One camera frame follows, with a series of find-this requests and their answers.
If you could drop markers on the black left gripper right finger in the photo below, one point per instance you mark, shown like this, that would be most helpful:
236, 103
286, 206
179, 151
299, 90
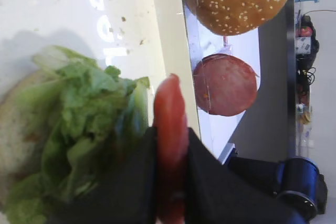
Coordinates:
216, 195

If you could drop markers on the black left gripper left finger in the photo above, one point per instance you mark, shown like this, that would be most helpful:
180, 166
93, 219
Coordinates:
126, 195

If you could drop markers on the red tomato slice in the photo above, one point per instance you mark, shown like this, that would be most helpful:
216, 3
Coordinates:
170, 121

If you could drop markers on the blue black robot base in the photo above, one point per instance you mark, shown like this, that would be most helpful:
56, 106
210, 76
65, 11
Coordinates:
296, 182

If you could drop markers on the green lettuce leaf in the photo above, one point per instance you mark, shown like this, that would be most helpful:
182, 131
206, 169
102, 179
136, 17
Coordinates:
95, 118

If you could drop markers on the front meat patty slice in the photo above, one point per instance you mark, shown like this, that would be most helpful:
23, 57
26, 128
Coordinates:
224, 85

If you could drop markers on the bottom bun slice on tray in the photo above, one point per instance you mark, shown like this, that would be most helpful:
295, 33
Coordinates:
21, 148

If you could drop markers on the cream metal tray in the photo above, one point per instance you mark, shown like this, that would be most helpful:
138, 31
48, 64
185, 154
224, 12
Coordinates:
140, 37

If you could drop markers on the clear rail right of tray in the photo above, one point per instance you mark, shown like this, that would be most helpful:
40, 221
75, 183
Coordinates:
194, 44

